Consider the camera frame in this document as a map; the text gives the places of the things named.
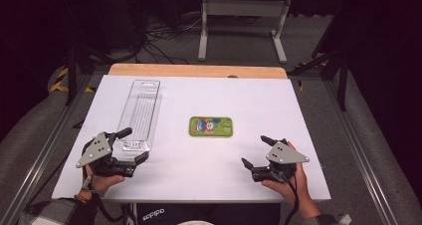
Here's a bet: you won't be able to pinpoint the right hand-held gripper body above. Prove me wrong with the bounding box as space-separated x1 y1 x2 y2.
251 137 311 183

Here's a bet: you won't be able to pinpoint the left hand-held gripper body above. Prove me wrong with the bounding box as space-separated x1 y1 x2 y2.
75 131 137 178

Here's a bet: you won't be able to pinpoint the clear plastic packaging tray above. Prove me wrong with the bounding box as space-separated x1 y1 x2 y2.
115 79 163 152

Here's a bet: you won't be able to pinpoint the person's right hand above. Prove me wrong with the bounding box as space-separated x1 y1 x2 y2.
261 141 312 206

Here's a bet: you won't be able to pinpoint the person's left hand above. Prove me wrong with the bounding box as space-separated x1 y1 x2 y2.
84 164 126 195

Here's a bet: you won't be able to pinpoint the green cartoon phone case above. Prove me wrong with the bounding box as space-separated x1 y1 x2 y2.
188 115 234 138

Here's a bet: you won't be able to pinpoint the person's black clothing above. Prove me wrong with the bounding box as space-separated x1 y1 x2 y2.
133 202 283 225

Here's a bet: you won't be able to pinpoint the yellow black hazard tape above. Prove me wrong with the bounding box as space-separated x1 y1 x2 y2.
49 67 97 95

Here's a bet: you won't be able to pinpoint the black tripod stand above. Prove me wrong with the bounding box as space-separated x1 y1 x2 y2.
287 47 350 113
65 40 112 108

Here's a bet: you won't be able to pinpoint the white metal stand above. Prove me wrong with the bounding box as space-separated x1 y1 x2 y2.
197 0 294 65

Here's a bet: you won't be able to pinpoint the grey wrist strap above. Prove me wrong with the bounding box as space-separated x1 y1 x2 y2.
79 174 105 197

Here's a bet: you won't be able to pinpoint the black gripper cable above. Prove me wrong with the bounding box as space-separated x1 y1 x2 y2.
280 173 301 225
95 194 132 224

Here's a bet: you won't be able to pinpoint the aluminium frame rail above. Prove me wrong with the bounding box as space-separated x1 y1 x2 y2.
322 80 422 225
0 75 96 225

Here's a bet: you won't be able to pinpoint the black floor cables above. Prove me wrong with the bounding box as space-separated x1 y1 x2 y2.
140 14 204 66

